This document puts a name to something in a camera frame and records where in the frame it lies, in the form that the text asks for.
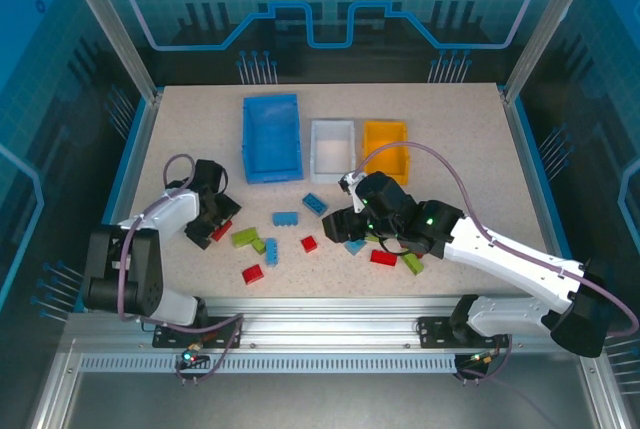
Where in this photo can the aluminium frame post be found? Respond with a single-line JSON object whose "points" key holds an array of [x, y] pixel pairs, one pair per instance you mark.
{"points": [[547, 24], [115, 29]]}

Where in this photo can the small green lego brick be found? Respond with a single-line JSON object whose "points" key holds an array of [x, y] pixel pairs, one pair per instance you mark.
{"points": [[259, 246], [373, 238]]}

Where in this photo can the yellow plastic bin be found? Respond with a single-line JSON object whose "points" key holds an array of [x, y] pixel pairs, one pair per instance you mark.
{"points": [[380, 136]]}

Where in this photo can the white plastic bin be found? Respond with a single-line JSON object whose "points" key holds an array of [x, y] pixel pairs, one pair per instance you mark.
{"points": [[332, 149]]}

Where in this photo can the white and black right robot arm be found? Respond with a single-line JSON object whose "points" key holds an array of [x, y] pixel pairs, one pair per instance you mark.
{"points": [[500, 254]]}

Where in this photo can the small red lego brick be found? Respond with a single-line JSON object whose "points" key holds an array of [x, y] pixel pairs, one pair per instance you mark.
{"points": [[309, 243]]}

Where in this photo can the long blue lego brick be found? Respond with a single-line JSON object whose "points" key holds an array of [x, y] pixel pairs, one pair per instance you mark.
{"points": [[271, 251], [315, 204], [286, 219]]}

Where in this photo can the aluminium mounting rail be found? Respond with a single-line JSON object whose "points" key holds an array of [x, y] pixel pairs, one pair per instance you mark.
{"points": [[325, 324]]}

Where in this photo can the blue and aluminium side rail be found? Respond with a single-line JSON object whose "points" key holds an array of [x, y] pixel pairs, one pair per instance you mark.
{"points": [[135, 159], [537, 169]]}

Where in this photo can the long red lego brick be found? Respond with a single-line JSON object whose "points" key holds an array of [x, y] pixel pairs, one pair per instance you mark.
{"points": [[383, 257]]}

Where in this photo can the large blue plastic bin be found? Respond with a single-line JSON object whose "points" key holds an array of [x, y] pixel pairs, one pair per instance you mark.
{"points": [[272, 139]]}

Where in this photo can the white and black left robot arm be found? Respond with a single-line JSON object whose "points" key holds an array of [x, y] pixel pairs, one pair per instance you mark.
{"points": [[170, 209]]}

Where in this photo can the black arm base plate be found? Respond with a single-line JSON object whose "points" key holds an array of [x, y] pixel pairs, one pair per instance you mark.
{"points": [[432, 331], [220, 336]]}

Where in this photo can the long green lego brick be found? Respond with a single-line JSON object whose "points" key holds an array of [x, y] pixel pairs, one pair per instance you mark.
{"points": [[411, 264], [244, 237]]}

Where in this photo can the small connector board with lights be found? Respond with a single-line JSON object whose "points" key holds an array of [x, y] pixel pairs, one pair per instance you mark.
{"points": [[192, 358], [481, 359]]}

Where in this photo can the red sloped lego brick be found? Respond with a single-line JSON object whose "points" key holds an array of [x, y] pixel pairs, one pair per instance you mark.
{"points": [[253, 274]]}

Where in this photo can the small teal sloped lego brick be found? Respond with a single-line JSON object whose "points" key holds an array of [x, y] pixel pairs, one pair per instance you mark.
{"points": [[355, 248]]}

